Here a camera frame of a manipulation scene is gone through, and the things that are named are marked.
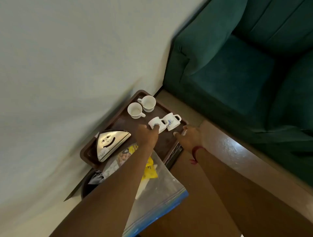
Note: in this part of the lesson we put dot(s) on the person's right forearm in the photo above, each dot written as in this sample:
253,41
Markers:
244,202

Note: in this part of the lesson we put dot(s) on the brown plastic tray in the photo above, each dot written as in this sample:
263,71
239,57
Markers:
122,122

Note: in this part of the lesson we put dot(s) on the crumpled paper trash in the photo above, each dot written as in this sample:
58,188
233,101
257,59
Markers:
97,177

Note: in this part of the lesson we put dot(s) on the person's left forearm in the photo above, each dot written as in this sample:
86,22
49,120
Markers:
110,200

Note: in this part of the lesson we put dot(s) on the person's left hand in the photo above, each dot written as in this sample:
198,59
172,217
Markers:
148,136

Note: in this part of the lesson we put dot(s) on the black waste bin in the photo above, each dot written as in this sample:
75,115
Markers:
88,188

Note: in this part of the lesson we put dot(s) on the person's right hand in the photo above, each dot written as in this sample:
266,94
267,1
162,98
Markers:
192,139

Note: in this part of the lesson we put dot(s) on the silver napkin holder smiley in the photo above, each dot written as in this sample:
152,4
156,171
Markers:
110,144

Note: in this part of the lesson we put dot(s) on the white ceramic cup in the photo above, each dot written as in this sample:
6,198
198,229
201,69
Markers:
171,121
148,102
134,110
152,120

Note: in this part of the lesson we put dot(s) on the clear zip bag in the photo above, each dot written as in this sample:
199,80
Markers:
161,190

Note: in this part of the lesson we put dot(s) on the green velvet sofa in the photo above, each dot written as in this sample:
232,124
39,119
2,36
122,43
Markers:
232,73

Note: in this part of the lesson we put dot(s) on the red thread wristband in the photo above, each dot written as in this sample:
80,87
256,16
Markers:
195,153

